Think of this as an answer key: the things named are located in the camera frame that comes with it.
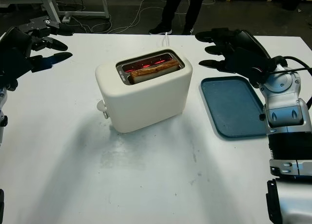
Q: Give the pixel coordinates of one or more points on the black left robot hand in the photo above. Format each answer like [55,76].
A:
[14,56]

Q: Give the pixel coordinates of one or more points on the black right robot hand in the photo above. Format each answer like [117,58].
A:
[253,42]

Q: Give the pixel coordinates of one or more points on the slice of toast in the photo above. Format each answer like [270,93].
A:
[151,74]

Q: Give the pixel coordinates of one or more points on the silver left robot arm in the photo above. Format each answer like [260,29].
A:
[2,95]

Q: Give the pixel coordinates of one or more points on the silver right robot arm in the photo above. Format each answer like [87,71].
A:
[285,97]

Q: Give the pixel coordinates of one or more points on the person in black trousers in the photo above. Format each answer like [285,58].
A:
[173,7]

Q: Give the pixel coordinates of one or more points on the white toaster lever knob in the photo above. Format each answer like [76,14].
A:
[101,105]

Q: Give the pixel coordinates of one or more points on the small silver toaster dial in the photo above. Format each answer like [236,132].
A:
[105,114]

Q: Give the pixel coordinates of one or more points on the white two-slot toaster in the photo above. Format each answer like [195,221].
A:
[146,104]

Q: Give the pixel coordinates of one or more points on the white power strip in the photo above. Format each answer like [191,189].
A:
[66,19]

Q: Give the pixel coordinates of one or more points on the black sneaker white sole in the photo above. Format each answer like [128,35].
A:
[161,29]
[187,31]

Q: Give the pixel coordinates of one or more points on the blue plastic tray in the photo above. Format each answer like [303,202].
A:
[231,107]

